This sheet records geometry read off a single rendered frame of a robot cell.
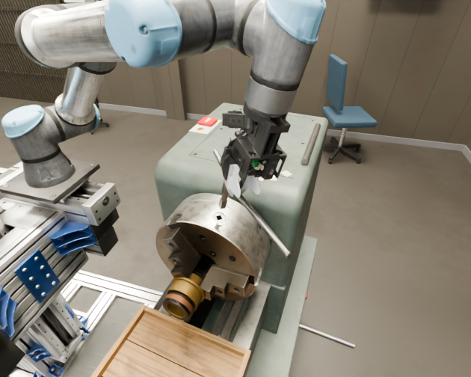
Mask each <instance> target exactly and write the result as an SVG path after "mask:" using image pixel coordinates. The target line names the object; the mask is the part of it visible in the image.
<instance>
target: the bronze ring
mask: <svg viewBox="0 0 471 377"><path fill-rule="evenodd" d="M202 282H203V280H202V279H201V278H200V277H199V276H198V275H196V274H194V273H191V275H190V277H189V278H184V277H175V278H174V279H173V281H172V285H171V287H170V289H169V290H168V291H167V296H166V297H165V299H164V301H163V303H162V304H163V307H164V309H165V310H166V311H167V312H168V313H169V314H170V315H172V316H174V317H176V318H177V319H181V320H188V319H189V318H190V316H191V314H192V313H193V312H194V311H195V310H196V309H197V307H198V305H199V304H200V302H201V301H203V299H204V298H205V293H204V291H203V290H202V288H201V287H200V285H201V283H202Z"/></svg>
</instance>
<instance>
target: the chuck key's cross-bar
mask: <svg viewBox="0 0 471 377"><path fill-rule="evenodd" d="M213 153H214V155H215V158H216V159H217V161H218V164H219V165H220V167H221V156H220V154H219V152H218V150H213ZM237 198H238V199H239V200H240V202H241V203H242V204H243V205H244V207H245V208H246V209H247V211H248V212H249V213H250V214H251V215H252V216H253V218H254V219H255V220H256V222H257V223H258V224H259V226H260V227H261V228H262V229H263V230H264V231H265V233H266V234H267V235H268V237H269V238H270V239H271V241H272V242H273V243H274V244H275V245H276V246H277V248H278V249H279V250H280V252H281V253H282V254H283V255H284V257H285V258H290V257H291V256H292V253H291V251H290V250H289V249H288V248H287V247H286V246H285V245H284V244H283V242H282V241H281V240H280V239H279V238H278V236H277V235H276V234H275V233H274V231H273V230H272V229H271V228H270V227H269V226H268V225H267V224H266V222H265V221H264V220H263V219H262V217H261V216H260V215H259V214H258V212H257V211H256V210H255V209H254V208H253V207H252V206H251V205H250V204H249V202H248V201H247V200H246V199H245V197H244V196H243V195H242V194H241V195H240V197H237Z"/></svg>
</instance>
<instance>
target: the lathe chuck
mask: <svg viewBox="0 0 471 377"><path fill-rule="evenodd" d="M218 204H219V203H215V202H211V201H207V200H192V201H189V202H186V203H183V204H181V205H180V206H178V207H177V208H176V210H175V211H174V212H173V213H172V215H171V216H170V217H169V218H168V219H167V220H166V222H165V223H163V225H162V226H161V227H160V228H159V229H158V232H157V234H156V248H157V251H158V254H159V256H160V257H161V260H162V261H163V263H164V264H165V265H166V266H167V268H168V269H169V270H170V271H172V270H173V268H174V267H175V266H174V265H173V264H172V263H171V261H169V259H168V257H169V256H170V255H171V254H172V252H171V251H170V249H169V248H168V247H167V246H166V244H165V243H164V242H163V241H162V240H163V238H164V237H165V236H166V235H167V234H168V233H169V231H170V227H169V226H168V225H169V223H170V221H171V220H173V219H174V218H177V217H180V216H182V217H181V218H178V219H177V220H176V223H177V224H178V225H179V226H180V227H181V229H182V230H183V232H184V233H185V235H186V236H187V237H188V238H189V239H190V240H191V242H192V243H193V245H194V246H195V248H196V249H197V250H198V251H199V252H200V253H201V254H202V255H201V256H202V257H201V260H202V261H203V262H205V263H207V264H208V265H209V268H211V266H212V264H215V263H216V264H217V265H219V266H223V267H225V268H228V269H232V270H235V271H237V272H241V273H245V274H247V275H251V276H254V277H257V275H258V278H257V281H256V283H255V285H253V284H251V283H249V286H248V288H247V291H246V293H245V295H244V296H241V295H237V294H235V293H233V292H229V291H228V292H227V295H226V297H225V298H224V297H222V296H219V295H216V294H214V296H213V298H217V299H220V300H226V301H237V300H241V299H244V298H247V297H249V296H250V295H252V294H253V293H254V291H255V290H256V287H257V284H258V283H259V279H260V277H261V274H262V271H263V269H264V267H265V264H266V261H267V250H266V247H265V243H264V241H263V239H262V237H261V236H260V234H259V232H258V231H257V230H256V228H255V227H254V226H253V225H252V224H251V223H250V222H249V221H248V220H247V219H246V218H244V217H243V216H242V215H240V214H238V213H237V212H236V211H234V210H232V209H230V208H228V207H226V208H225V209H220V207H219V205H218ZM215 213H221V214H223V215H224V216H225V217H226V220H225V222H222V223H219V222H216V221H215V220H214V219H213V215H214V214H215Z"/></svg>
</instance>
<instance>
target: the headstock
mask: <svg viewBox="0 0 471 377"><path fill-rule="evenodd" d="M243 107H244V106H243V105H235V104H229V103H223V104H221V105H220V106H219V107H218V108H216V109H215V110H214V111H213V112H212V113H211V114H209V115H208V116H207V117H212V118H216V119H218V120H222V113H228V111H233V110H237V111H242V113H244V112H243ZM286 120H287V121H288V122H289V123H290V124H291V126H290V128H289V132H286V133H281V135H280V139H279V141H278V145H279V146H280V147H282V148H283V149H284V150H283V151H284V152H285V154H286V155H287V157H286V160H285V162H284V165H283V167H282V170H281V172H284V171H288V172H289V173H291V174H292V175H290V176H288V177H286V176H284V175H283V174H282V173H281V172H280V175H279V177H278V179H277V180H271V179H269V180H263V181H260V180H259V184H260V187H261V192H260V194H258V195H257V194H255V193H254V192H253V191H251V190H250V189H249V188H248V189H247V190H246V191H245V192H244V193H243V194H242V195H243V196H244V197H245V199H246V200H247V201H248V202H249V204H250V205H251V206H252V207H253V208H254V209H255V210H256V211H257V212H258V214H259V215H260V216H261V217H262V219H263V220H264V221H265V222H266V224H267V225H268V226H269V227H270V228H271V229H272V230H273V231H274V233H275V234H276V235H277V236H278V238H279V239H280V240H281V241H282V242H283V244H284V245H285V246H286V247H287V248H288V249H289V250H290V251H291V253H292V256H291V257H290V258H285V257H284V255H283V254H282V253H281V252H280V250H278V248H277V246H276V245H275V244H274V243H273V242H272V241H271V239H270V238H269V239H270V243H271V250H270V254H269V255H268V259H267V261H266V264H265V267H264V269H263V271H262V274H261V277H260V280H261V281H264V282H266V283H270V284H273V285H275V286H280V287H282V286H285V285H286V284H287V283H288V280H289V276H290V272H291V270H292V265H293V262H294V259H295V255H296V252H297V249H298V244H299V242H300V239H301V234H302V231H303V228H304V224H305V221H306V218H307V213H308V210H309V207H310V203H311V200H312V197H313V192H314V188H315V182H316V179H317V175H318V169H319V165H320V161H321V155H322V152H323V148H324V142H325V139H326V134H327V128H328V124H329V123H328V120H327V119H326V118H324V117H315V116H310V115H305V114H295V113H290V112H288V114H287V116H286ZM317 123H320V124H321V128H320V130H319V133H318V137H317V139H316V142H315V145H314V148H313V151H312V154H311V156H310V160H309V162H308V164H307V165H302V164H301V160H302V158H303V155H304V152H305V150H306V148H307V145H308V142H309V140H310V137H311V134H312V133H313V130H314V127H315V125H316V124H317ZM240 129H241V128H237V129H233V128H228V126H222V121H221V122H220V123H219V124H218V125H217V126H216V127H215V128H214V129H213V130H212V131H210V132H209V133H208V134H203V133H199V132H191V131H190V132H189V133H188V134H187V135H185V136H184V137H183V138H182V139H181V140H180V141H179V142H178V143H177V144H176V145H175V146H173V147H172V148H171V149H170V150H169V151H168V152H167V153H166V154H165V155H164V156H162V157H161V158H160V159H159V161H158V162H157V164H156V167H155V171H154V178H155V182H156V188H157V192H158V198H159V202H160V206H161V212H162V215H163V219H164V222H166V220H167V219H168V218H169V217H170V216H171V215H172V213H173V212H174V211H175V210H176V208H177V207H178V206H179V205H180V204H181V203H182V202H183V201H184V199H186V198H187V197H190V196H192V195H194V194H200V193H211V194H219V195H222V194H223V193H222V191H221V189H222V186H223V183H224V177H223V174H222V170H221V167H220V165H219V164H218V161H217V159H216V158H215V155H214V153H213V150H218V152H219V154H220V156H221V157H222V154H223V152H224V147H225V146H228V143H229V142H230V137H231V136H233V135H234V134H235V132H238V131H240ZM172 190H174V191H172ZM174 199H175V200H174ZM180 201H181V202H180ZM175 204H176V205H175ZM178 204H179V205H178ZM272 244H273V245H272ZM272 246H273V247H272ZM275 249H276V250H275ZM281 255H282V256H281ZM270 257H271V258H270ZM282 263H283V264H282ZM274 264H275V265H274ZM281 264H282V265H281Z"/></svg>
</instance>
